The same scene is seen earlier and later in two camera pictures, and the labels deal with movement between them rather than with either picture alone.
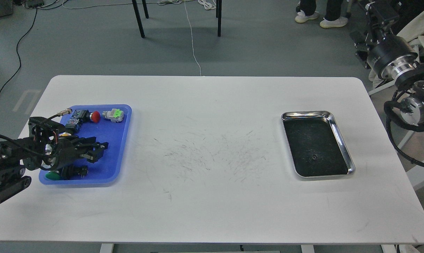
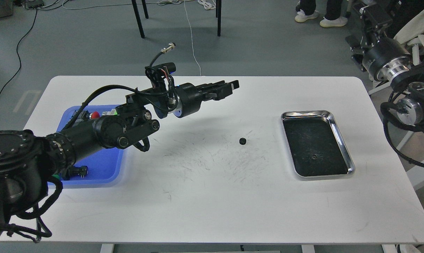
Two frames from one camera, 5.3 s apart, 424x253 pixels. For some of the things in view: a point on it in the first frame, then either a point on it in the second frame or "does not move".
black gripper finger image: [93, 155] to [219, 93]
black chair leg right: [218, 8] does not move
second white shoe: [301, 17] does not move
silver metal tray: [316, 146] does not move
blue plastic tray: [109, 169] to [105, 168]
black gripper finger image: [91, 144] to [234, 84]
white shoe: [342, 21] does not move
